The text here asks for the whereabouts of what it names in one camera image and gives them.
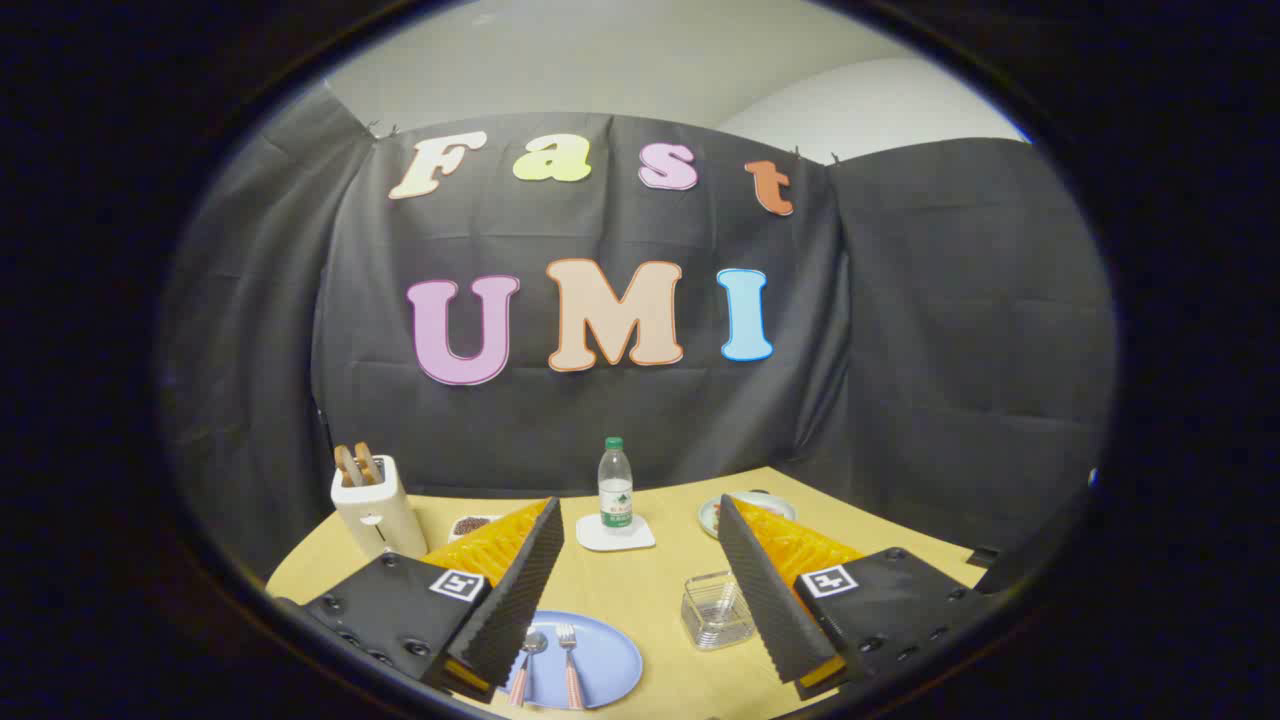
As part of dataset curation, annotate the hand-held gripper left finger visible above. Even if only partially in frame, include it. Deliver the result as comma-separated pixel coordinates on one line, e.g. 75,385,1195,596
300,497,566,704

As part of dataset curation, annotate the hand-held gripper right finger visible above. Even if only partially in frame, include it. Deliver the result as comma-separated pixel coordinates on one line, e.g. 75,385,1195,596
717,494,991,701

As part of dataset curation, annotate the spoon with red checked handle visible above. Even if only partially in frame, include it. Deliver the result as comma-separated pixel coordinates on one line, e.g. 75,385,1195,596
508,630,549,708

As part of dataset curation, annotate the fork with red checked handle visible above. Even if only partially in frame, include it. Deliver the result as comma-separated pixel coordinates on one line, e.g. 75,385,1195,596
555,624,587,711

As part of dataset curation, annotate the square metal drain basket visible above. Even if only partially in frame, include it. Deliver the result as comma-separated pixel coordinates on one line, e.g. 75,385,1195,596
681,571,757,652

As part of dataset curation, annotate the pale green food plate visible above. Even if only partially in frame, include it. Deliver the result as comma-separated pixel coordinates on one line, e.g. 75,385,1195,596
698,490,798,541

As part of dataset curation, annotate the blue plate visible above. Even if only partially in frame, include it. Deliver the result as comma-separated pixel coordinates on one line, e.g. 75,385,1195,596
497,610,644,711

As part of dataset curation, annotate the white square coaster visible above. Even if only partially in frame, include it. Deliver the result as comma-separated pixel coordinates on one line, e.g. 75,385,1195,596
576,514,657,553

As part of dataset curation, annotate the clear water bottle green cap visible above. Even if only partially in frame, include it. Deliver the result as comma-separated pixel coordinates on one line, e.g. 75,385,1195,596
598,437,635,533

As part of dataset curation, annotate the cream toaster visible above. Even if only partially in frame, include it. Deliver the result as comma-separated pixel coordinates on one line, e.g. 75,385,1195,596
330,455,429,561

